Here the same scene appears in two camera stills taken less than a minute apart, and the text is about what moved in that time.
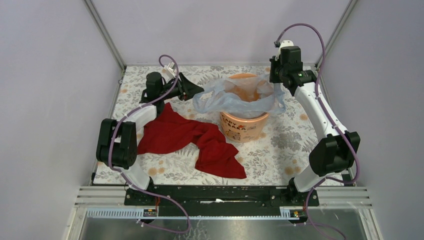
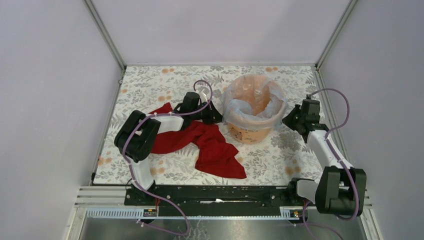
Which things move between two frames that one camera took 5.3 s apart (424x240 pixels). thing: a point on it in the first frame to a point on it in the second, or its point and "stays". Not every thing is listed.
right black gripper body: [277, 70] to [300, 119]
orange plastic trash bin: [243, 130] to [255, 89]
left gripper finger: [188, 88] to [211, 114]
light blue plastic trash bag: [247, 96] to [239, 114]
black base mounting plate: [222, 200] stays
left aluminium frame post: [105, 32] stays
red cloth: [168, 132] stays
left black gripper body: [173, 93] to [199, 115]
